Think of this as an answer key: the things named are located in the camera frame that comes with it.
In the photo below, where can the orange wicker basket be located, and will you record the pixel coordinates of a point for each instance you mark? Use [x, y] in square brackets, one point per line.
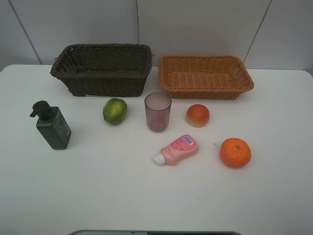
[221, 77]

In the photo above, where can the dark green pump bottle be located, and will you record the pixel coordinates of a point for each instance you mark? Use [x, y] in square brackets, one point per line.
[52, 125]

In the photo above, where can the translucent purple plastic cup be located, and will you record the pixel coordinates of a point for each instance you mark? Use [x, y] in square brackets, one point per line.
[157, 110]

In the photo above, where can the pink lotion bottle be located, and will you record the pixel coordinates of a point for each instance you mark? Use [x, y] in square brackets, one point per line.
[180, 149]

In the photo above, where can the green citrus fruit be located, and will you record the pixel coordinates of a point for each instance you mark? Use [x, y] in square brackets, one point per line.
[115, 111]

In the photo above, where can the dark brown wicker basket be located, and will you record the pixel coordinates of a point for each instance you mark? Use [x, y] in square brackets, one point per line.
[113, 70]

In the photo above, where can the orange tangerine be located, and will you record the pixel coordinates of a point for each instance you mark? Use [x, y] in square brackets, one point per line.
[235, 153]

